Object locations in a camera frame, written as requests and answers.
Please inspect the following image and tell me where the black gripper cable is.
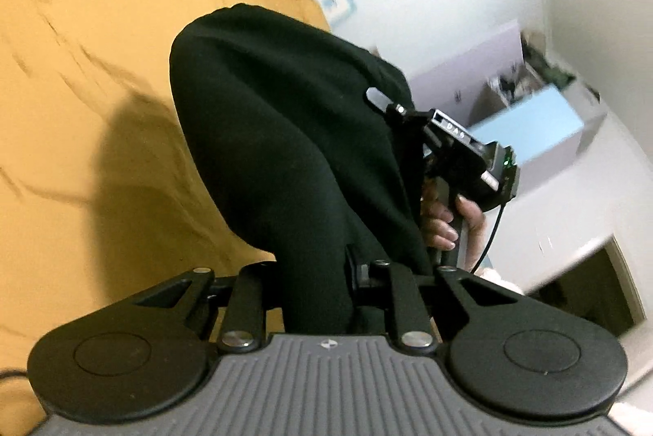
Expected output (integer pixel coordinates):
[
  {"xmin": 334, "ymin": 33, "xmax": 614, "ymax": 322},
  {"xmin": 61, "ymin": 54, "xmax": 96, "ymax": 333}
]
[{"xmin": 466, "ymin": 198, "xmax": 510, "ymax": 274}]

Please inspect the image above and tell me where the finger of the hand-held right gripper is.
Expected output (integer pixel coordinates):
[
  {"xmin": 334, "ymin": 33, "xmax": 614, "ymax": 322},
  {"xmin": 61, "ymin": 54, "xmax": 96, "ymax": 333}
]
[{"xmin": 364, "ymin": 88, "xmax": 425, "ymax": 148}]

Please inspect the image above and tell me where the person's right hand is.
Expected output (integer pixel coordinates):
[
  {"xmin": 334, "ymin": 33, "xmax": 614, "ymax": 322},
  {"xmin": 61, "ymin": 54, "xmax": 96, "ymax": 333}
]
[{"xmin": 419, "ymin": 183, "xmax": 486, "ymax": 274}]

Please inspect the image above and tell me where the yellow bed sheet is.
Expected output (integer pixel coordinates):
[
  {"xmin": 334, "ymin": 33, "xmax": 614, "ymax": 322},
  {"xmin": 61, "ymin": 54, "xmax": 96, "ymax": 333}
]
[{"xmin": 0, "ymin": 0, "xmax": 332, "ymax": 340}]

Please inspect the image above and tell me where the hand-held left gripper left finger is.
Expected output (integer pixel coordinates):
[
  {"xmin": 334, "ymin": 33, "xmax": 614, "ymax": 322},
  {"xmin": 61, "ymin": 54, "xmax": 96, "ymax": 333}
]
[{"xmin": 133, "ymin": 261, "xmax": 280, "ymax": 351}]

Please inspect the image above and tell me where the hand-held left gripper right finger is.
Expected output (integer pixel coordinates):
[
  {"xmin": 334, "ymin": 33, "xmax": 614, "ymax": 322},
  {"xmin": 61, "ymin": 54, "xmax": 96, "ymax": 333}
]
[{"xmin": 344, "ymin": 244, "xmax": 522, "ymax": 354}]

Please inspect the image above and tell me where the black garment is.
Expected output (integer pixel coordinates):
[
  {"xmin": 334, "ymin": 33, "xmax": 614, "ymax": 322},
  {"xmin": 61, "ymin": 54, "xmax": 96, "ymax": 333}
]
[{"xmin": 168, "ymin": 3, "xmax": 440, "ymax": 340}]

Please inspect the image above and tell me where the light blue board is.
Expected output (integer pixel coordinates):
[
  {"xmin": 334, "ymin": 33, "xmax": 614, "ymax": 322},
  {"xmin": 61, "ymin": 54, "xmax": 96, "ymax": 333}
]
[{"xmin": 468, "ymin": 85, "xmax": 586, "ymax": 184}]

